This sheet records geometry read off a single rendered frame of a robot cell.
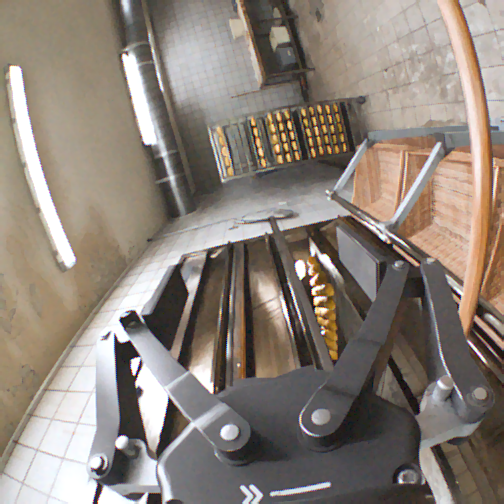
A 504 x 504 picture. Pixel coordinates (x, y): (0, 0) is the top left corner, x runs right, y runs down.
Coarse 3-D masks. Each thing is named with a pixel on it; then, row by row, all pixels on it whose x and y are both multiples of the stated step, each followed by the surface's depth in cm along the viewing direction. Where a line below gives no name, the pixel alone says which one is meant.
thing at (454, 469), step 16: (320, 240) 154; (336, 272) 121; (352, 288) 104; (368, 304) 92; (400, 352) 67; (400, 368) 62; (400, 384) 61; (416, 384) 55; (416, 400) 51; (432, 448) 40; (448, 448) 35; (448, 464) 32; (464, 464) 30; (448, 480) 30; (464, 480) 27; (464, 496) 23; (480, 496) 21
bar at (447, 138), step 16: (416, 128) 92; (432, 128) 92; (448, 128) 91; (464, 128) 90; (496, 128) 88; (368, 144) 97; (448, 144) 51; (464, 144) 51; (352, 160) 101; (432, 160) 54; (336, 192) 106; (416, 192) 58; (352, 208) 82; (400, 208) 61; (368, 224) 70; (384, 224) 61; (400, 224) 61; (384, 240) 63; (400, 240) 54; (416, 256) 47; (448, 272) 38; (480, 304) 29; (496, 320) 25
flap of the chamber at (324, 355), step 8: (272, 216) 170; (280, 232) 140; (280, 240) 131; (288, 256) 112; (288, 264) 106; (296, 272) 98; (296, 280) 93; (296, 288) 89; (304, 296) 83; (304, 304) 79; (312, 312) 74; (312, 320) 71; (312, 328) 69; (320, 336) 65; (320, 344) 62; (320, 352) 60; (328, 352) 59; (328, 360) 57; (328, 368) 55
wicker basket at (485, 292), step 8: (496, 240) 54; (496, 248) 54; (496, 256) 56; (496, 264) 57; (488, 272) 57; (496, 272) 58; (488, 280) 59; (496, 280) 60; (488, 288) 60; (496, 288) 60; (488, 296) 62; (496, 296) 61; (496, 304) 60; (480, 320) 60; (488, 328) 56; (496, 336) 52
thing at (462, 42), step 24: (456, 0) 13; (456, 24) 15; (456, 48) 17; (480, 72) 16; (480, 96) 17; (480, 120) 19; (480, 144) 20; (480, 168) 21; (480, 192) 22; (480, 216) 24; (480, 240) 25; (480, 264) 26; (480, 288) 27
